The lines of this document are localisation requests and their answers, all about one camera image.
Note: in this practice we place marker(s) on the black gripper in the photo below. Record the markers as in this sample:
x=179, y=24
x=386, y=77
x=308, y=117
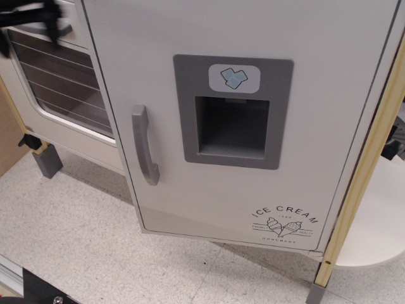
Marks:
x=48, y=12

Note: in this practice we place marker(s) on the grey fridge door handle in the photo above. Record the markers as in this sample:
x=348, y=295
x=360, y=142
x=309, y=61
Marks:
x=140, y=123

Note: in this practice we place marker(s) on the white toy fridge door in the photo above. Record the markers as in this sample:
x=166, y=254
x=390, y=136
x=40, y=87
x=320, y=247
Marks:
x=342, y=53

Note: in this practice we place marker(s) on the white toy oven door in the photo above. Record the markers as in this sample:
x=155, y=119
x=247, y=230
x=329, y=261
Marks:
x=57, y=94

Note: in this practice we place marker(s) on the left wooden side panel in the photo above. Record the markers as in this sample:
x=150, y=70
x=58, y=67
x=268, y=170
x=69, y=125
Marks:
x=12, y=131

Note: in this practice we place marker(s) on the black clamp knob left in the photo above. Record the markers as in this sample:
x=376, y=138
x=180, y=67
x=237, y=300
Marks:
x=31, y=141

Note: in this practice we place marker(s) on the grey left foot cap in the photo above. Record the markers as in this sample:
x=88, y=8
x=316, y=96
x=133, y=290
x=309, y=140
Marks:
x=48, y=161

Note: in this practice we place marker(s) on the grey foot cap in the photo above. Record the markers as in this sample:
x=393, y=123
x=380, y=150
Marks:
x=48, y=161
x=315, y=295

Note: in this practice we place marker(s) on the grey ice dispenser panel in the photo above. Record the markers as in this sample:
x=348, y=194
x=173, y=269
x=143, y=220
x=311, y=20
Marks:
x=233, y=109

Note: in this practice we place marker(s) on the black clamp right edge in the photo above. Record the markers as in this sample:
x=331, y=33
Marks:
x=395, y=142

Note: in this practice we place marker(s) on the grey right foot cap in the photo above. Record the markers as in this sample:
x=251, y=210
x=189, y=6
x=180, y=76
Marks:
x=315, y=295

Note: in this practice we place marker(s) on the white round table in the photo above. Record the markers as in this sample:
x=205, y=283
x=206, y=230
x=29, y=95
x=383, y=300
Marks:
x=377, y=232

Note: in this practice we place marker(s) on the grey oven door handle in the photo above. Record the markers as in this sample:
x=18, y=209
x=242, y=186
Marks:
x=63, y=28

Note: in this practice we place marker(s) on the aluminium rail bottom left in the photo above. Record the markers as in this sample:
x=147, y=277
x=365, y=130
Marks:
x=11, y=278

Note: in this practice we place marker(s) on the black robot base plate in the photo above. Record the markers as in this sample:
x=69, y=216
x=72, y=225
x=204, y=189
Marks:
x=36, y=291

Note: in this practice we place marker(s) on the right wooden cabinet post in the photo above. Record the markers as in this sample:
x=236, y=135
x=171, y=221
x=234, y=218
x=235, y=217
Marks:
x=385, y=115

